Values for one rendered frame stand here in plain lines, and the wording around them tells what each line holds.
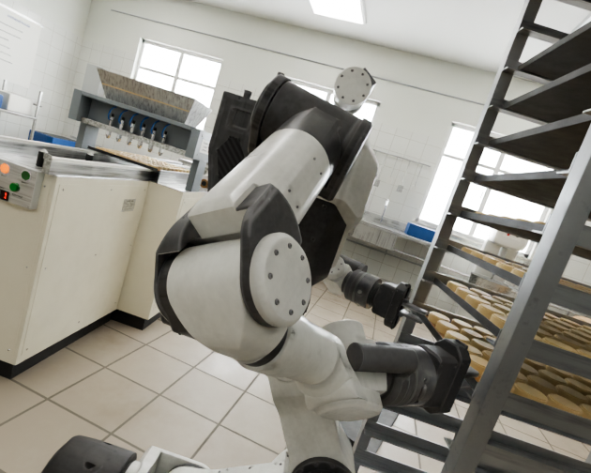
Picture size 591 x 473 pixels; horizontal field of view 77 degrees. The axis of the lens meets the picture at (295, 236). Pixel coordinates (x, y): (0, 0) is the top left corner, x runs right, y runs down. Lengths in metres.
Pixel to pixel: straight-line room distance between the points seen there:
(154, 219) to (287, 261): 1.89
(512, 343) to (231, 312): 0.43
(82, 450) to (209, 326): 0.80
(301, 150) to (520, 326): 0.40
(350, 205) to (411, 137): 4.48
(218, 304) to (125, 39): 6.60
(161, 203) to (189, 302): 1.82
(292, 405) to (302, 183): 0.54
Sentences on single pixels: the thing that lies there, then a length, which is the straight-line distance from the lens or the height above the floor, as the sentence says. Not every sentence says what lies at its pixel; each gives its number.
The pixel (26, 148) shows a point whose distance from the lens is 1.91.
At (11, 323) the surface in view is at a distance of 1.80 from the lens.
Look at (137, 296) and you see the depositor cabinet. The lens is 2.30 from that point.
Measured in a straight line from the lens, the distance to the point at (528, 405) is 0.72.
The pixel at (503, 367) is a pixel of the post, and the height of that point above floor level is 0.93.
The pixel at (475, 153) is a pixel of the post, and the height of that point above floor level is 1.29.
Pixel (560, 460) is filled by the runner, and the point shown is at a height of 0.60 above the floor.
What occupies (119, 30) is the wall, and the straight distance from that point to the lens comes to 6.96.
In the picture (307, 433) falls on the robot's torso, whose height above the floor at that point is 0.61.
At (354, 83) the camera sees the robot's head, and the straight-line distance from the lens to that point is 0.73.
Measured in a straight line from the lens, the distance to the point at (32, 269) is 1.69.
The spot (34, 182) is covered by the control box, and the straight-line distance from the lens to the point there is 1.60.
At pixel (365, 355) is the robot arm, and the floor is 0.92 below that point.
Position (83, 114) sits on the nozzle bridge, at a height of 1.06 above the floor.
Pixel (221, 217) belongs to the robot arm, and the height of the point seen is 1.04.
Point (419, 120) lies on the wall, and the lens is 5.15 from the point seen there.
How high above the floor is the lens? 1.09
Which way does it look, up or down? 8 degrees down
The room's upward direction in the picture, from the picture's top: 18 degrees clockwise
